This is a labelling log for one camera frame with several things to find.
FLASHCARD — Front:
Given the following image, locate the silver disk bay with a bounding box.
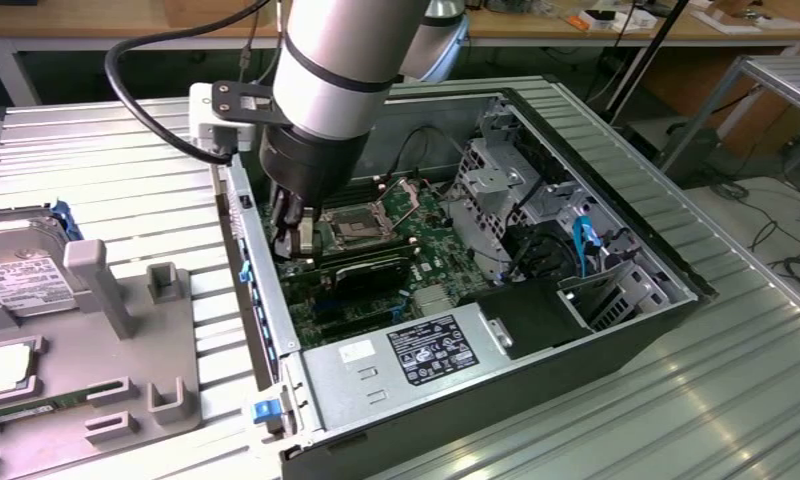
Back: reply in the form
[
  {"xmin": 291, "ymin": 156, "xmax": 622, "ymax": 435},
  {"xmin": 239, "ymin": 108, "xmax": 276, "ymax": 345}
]
[{"xmin": 555, "ymin": 258, "xmax": 683, "ymax": 332}]

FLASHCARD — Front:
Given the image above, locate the green RAM stick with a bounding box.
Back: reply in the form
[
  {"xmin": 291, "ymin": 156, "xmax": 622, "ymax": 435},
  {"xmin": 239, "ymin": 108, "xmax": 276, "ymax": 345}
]
[{"xmin": 0, "ymin": 384, "xmax": 119, "ymax": 422}]

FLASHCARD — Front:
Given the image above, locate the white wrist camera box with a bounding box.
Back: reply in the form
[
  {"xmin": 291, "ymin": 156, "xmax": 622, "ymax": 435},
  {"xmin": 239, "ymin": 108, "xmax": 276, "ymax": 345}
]
[{"xmin": 188, "ymin": 81, "xmax": 256, "ymax": 154}]

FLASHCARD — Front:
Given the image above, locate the grey plastic parts rack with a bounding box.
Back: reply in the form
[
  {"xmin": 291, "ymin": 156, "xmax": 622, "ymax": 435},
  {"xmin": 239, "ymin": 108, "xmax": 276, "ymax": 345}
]
[{"xmin": 0, "ymin": 238, "xmax": 206, "ymax": 480}]

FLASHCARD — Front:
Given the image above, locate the silver chipset heat sink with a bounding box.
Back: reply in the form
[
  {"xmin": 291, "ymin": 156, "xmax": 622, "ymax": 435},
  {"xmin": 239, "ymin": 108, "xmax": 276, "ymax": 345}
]
[{"xmin": 411, "ymin": 286, "xmax": 460, "ymax": 310}]

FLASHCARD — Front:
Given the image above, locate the graphics card with black fan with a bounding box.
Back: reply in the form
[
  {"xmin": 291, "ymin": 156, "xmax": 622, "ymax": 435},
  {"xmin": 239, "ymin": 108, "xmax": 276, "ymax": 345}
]
[{"xmin": 276, "ymin": 244, "xmax": 420, "ymax": 326}]

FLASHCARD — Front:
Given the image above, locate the silver power supply unit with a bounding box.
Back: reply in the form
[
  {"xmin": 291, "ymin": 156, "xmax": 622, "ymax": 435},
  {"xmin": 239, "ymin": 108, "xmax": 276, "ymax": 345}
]
[{"xmin": 299, "ymin": 305, "xmax": 514, "ymax": 434}]

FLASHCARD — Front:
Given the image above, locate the silver perforated drive cage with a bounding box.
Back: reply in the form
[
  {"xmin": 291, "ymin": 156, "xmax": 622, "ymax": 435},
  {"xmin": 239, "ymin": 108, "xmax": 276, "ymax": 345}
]
[{"xmin": 451, "ymin": 135, "xmax": 576, "ymax": 261}]

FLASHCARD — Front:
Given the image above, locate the grey metal frame table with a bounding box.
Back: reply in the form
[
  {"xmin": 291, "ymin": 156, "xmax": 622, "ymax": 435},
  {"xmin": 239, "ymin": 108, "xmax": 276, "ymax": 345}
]
[{"xmin": 658, "ymin": 53, "xmax": 800, "ymax": 174}]

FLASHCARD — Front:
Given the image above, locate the silver CPU chip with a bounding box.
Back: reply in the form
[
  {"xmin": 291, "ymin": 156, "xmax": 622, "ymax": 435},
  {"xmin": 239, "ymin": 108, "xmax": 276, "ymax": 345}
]
[{"xmin": 0, "ymin": 342, "xmax": 43, "ymax": 397}]

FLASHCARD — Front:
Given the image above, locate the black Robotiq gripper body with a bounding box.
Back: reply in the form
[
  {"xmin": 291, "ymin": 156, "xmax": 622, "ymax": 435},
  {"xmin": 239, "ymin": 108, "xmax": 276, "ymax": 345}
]
[{"xmin": 258, "ymin": 124, "xmax": 376, "ymax": 210}]

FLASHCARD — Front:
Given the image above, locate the thick black camera cable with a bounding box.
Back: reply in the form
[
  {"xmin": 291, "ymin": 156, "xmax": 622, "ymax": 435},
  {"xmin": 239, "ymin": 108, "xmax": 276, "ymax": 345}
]
[{"xmin": 104, "ymin": 0, "xmax": 275, "ymax": 167}]

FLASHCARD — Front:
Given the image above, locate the hard disk with blue bracket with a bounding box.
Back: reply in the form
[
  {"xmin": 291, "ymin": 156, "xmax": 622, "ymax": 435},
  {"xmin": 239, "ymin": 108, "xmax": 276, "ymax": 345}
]
[{"xmin": 0, "ymin": 202, "xmax": 85, "ymax": 319}]

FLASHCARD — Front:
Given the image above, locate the CPU socket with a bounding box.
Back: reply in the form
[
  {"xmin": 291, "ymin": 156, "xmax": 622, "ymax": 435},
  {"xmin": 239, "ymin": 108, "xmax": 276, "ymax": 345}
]
[{"xmin": 323, "ymin": 203, "xmax": 402, "ymax": 250}]

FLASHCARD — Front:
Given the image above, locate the open black PC case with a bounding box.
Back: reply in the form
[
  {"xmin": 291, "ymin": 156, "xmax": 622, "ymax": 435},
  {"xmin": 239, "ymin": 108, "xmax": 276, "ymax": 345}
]
[{"xmin": 199, "ymin": 87, "xmax": 719, "ymax": 480}]

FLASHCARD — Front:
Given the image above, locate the long black expansion slot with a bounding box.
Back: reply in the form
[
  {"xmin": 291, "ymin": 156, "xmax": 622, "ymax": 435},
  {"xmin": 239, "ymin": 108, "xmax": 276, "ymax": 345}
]
[{"xmin": 318, "ymin": 316, "xmax": 387, "ymax": 340}]

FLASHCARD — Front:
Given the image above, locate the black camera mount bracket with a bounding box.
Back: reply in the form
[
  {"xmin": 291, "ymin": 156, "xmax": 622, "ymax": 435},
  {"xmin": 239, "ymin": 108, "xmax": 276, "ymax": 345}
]
[{"xmin": 211, "ymin": 79, "xmax": 294, "ymax": 126}]

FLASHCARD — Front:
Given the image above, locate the green motherboard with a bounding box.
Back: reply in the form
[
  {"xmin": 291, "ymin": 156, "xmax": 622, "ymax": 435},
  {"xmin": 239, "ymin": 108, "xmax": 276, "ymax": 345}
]
[{"xmin": 259, "ymin": 184, "xmax": 502, "ymax": 351}]

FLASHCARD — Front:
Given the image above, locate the black plastic shroud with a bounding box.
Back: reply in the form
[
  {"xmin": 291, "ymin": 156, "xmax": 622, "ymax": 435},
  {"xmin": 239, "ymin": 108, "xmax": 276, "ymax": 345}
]
[{"xmin": 475, "ymin": 278, "xmax": 594, "ymax": 360}]

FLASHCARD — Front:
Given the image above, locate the flat white box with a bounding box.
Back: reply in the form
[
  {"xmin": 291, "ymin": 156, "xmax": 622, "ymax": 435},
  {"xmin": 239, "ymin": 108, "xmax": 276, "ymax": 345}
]
[{"xmin": 689, "ymin": 4, "xmax": 767, "ymax": 36}]

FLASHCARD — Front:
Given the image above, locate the black slanted pole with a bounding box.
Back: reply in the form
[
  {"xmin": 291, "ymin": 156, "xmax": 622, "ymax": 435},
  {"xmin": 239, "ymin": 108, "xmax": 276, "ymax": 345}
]
[{"xmin": 602, "ymin": 0, "xmax": 694, "ymax": 122}]

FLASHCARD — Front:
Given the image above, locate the blue case latch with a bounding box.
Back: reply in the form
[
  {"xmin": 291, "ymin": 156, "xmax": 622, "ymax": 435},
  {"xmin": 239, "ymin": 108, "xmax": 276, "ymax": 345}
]
[{"xmin": 251, "ymin": 399, "xmax": 279, "ymax": 427}]

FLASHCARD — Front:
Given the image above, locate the metal socket cover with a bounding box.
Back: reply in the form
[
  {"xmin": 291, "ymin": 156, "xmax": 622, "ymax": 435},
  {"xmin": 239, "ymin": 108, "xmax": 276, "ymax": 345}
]
[{"xmin": 370, "ymin": 178, "xmax": 430, "ymax": 236}]

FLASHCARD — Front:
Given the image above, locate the hanging cable with plug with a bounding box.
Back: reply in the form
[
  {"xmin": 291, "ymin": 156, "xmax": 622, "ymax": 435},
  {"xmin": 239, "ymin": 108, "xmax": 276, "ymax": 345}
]
[{"xmin": 238, "ymin": 7, "xmax": 263, "ymax": 71}]

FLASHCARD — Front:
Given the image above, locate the long wooden desk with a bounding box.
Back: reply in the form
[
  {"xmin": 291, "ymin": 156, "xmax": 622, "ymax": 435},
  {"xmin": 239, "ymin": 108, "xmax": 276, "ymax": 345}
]
[{"xmin": 0, "ymin": 0, "xmax": 800, "ymax": 51}]

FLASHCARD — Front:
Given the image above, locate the black box under frame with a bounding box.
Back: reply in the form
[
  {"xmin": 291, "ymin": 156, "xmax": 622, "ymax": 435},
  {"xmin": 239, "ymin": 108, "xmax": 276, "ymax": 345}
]
[{"xmin": 622, "ymin": 117, "xmax": 723, "ymax": 187}]

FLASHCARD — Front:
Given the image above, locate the dark RAM stick in slot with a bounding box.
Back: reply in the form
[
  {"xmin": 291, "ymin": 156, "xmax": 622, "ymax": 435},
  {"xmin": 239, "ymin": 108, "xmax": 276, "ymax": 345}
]
[{"xmin": 316, "ymin": 243, "xmax": 419, "ymax": 269}]

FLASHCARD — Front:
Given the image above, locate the orange and white box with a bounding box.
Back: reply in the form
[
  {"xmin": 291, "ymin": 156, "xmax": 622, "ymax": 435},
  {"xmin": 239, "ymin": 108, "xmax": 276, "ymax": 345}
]
[{"xmin": 564, "ymin": 11, "xmax": 617, "ymax": 34}]

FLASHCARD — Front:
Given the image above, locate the light blue SATA wire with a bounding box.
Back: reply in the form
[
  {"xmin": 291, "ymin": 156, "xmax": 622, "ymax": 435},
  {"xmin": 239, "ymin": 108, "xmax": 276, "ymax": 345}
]
[{"xmin": 571, "ymin": 214, "xmax": 603, "ymax": 279}]

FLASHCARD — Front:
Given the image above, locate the black looped wire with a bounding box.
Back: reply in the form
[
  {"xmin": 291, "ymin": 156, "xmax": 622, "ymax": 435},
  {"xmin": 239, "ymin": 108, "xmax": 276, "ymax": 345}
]
[{"xmin": 395, "ymin": 124, "xmax": 470, "ymax": 177}]

